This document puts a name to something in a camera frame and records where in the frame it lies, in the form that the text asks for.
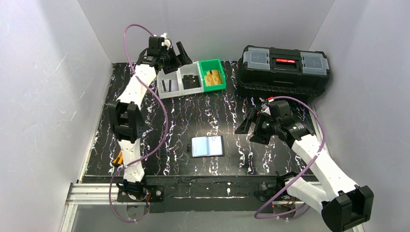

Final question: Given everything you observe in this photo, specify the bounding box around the black marbled table mat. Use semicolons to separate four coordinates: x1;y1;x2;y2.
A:
82;61;306;183

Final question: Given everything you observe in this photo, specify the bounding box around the orange pen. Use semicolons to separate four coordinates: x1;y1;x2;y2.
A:
111;150;123;167

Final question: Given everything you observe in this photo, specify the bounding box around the aluminium frame rail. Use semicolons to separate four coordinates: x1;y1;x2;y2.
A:
59;182;365;232

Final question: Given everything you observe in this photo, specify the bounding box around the white left plastic bin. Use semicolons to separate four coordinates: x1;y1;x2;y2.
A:
156;68;183;99

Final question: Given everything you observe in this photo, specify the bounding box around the white plastic bin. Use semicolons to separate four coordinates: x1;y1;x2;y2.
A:
177;62;204;96
156;68;183;99

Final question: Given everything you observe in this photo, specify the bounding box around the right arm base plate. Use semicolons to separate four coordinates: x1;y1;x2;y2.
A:
253;184;302;205

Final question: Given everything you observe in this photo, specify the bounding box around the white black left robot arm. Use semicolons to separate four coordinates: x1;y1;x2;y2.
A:
108;35;193;195

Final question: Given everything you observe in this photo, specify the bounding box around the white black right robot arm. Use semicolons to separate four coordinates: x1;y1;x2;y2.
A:
235;97;374;232

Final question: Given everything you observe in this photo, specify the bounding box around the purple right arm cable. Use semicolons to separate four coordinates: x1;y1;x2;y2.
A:
254;96;327;220

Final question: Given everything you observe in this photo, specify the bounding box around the black plastic toolbox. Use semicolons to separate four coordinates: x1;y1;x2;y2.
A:
235;45;331;103

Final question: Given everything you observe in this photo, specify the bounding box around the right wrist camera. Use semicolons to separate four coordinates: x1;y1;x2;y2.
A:
268;100;292;119

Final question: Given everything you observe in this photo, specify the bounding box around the green plastic bin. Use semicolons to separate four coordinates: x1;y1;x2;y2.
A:
198;58;226;92

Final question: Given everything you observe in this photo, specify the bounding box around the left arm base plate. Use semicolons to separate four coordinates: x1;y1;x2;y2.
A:
117;185;165;203

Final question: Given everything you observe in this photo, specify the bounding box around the black card holder wallet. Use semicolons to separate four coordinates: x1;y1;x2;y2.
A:
187;136;225;158

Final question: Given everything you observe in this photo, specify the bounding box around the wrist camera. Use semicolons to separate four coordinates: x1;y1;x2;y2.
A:
148;33;172;51
268;100;292;119

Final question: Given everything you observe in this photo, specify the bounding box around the white middle plastic bin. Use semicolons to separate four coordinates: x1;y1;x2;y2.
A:
177;62;204;96

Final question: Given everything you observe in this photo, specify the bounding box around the gold card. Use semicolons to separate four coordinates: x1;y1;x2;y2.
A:
210;70;221;85

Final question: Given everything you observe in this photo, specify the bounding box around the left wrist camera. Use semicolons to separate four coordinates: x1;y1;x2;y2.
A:
148;33;172;51

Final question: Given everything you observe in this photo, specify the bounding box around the tan credit card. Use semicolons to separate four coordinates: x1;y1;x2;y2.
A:
204;70;214;87

